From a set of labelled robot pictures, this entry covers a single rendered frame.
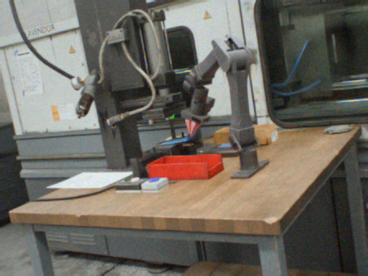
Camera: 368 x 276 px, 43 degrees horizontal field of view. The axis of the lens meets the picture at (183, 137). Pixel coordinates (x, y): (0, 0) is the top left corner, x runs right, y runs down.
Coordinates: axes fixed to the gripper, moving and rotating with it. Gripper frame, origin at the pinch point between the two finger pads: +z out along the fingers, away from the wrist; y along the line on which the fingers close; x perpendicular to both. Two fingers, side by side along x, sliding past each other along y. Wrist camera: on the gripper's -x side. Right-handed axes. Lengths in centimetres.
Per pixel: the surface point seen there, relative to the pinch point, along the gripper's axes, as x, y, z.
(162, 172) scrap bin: 24.3, -3.5, 7.9
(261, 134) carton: -24.2, -20.8, -2.5
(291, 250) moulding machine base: -61, -43, 64
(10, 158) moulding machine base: -150, 259, 160
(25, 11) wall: -297, 412, 48
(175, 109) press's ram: -0.2, 9.4, -7.3
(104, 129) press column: 4.8, 38.4, 11.1
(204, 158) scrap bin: 12.8, -13.3, 1.8
